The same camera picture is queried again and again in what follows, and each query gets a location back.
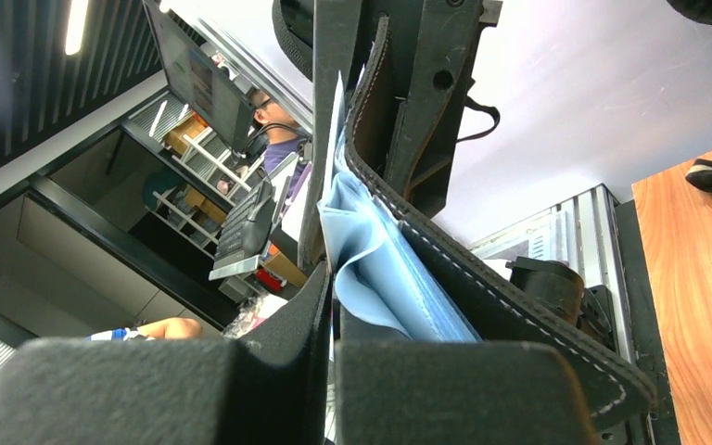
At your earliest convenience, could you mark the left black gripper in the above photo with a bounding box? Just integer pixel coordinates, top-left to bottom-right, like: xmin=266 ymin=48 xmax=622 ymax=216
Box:
xmin=273 ymin=1 xmax=502 ymax=271

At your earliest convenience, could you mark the black computer keyboard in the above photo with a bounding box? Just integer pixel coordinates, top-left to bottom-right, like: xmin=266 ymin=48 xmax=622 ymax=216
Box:
xmin=209 ymin=179 xmax=276 ymax=281

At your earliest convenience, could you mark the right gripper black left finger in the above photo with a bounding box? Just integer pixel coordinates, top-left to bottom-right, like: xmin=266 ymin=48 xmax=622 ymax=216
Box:
xmin=0 ymin=264 xmax=330 ymax=444

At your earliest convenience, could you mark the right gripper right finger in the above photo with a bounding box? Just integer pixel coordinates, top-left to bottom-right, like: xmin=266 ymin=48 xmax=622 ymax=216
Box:
xmin=334 ymin=309 xmax=596 ymax=444

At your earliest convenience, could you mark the black computer monitor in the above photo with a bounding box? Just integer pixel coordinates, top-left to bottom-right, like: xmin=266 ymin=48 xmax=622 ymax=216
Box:
xmin=143 ymin=1 xmax=254 ymax=152

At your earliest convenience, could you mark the person at desk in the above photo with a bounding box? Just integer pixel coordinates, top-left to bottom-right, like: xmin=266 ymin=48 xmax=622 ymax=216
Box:
xmin=248 ymin=87 xmax=310 ymax=198

